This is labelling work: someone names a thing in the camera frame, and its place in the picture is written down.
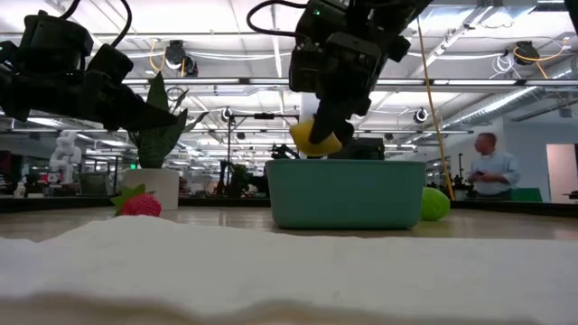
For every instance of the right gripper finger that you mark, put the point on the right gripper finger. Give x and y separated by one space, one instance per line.
329 117
347 133

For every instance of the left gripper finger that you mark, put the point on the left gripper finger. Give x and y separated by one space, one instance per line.
133 110

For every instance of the yellow lemon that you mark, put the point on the yellow lemon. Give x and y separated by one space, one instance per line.
300 135

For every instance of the teal plastic tupperware container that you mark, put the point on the teal plastic tupperware container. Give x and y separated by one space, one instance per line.
343 194

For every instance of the red strawberry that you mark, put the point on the red strawberry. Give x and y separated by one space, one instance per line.
142 205

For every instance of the green lime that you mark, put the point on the green lime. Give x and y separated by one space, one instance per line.
435 203

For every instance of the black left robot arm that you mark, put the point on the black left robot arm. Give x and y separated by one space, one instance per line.
11 90

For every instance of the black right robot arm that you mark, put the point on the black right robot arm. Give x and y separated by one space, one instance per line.
397 13

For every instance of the white humanoid robot figure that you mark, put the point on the white humanoid robot figure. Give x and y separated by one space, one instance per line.
65 155

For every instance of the snake plant in white pot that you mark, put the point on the snake plant in white pot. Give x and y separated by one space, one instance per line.
153 189

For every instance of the grey background bin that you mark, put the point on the grey background bin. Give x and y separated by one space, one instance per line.
92 184

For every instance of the small green background plant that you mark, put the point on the small green background plant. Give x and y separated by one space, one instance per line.
238 173

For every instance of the person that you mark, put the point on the person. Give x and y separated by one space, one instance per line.
494 171

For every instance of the white paper sheet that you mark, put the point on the white paper sheet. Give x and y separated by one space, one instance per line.
289 280

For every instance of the green panel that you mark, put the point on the green panel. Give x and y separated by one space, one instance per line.
528 195

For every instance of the pink door panel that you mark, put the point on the pink door panel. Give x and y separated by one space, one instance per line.
562 173

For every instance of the black rig frame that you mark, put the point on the black rig frame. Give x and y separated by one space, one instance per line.
264 116

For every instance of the black aluminium table frame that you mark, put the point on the black aluminium table frame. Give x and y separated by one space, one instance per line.
58 204

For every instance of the silver ventilation duct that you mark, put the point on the silver ventilation duct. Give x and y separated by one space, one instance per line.
496 108

